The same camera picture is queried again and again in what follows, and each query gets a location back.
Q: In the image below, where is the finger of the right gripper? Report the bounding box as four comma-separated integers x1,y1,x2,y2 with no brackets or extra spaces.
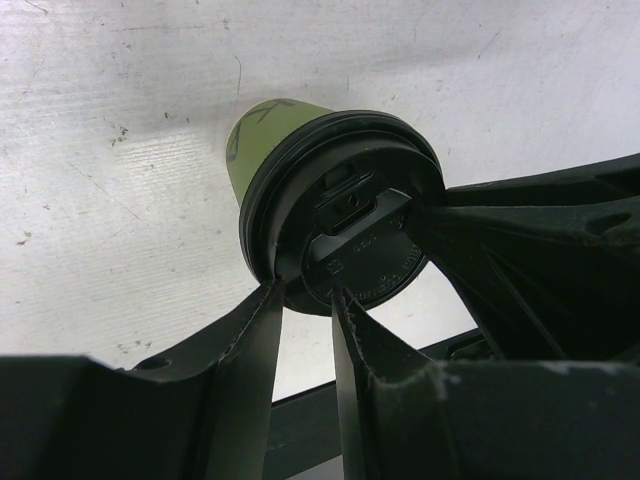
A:
407,155,639,360

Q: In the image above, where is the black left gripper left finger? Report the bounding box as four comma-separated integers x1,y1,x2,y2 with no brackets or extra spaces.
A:
1,281,284,479

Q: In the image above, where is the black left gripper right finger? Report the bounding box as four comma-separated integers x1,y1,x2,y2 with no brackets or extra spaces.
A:
332,287,639,479

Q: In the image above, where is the black plastic cup lid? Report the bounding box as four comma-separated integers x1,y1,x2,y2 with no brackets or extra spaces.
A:
239,110,444,316

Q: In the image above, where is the green paper coffee cup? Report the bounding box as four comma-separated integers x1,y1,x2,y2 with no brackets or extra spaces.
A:
226,98,333,206

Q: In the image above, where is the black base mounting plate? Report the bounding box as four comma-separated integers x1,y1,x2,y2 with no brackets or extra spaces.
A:
263,329,496,479

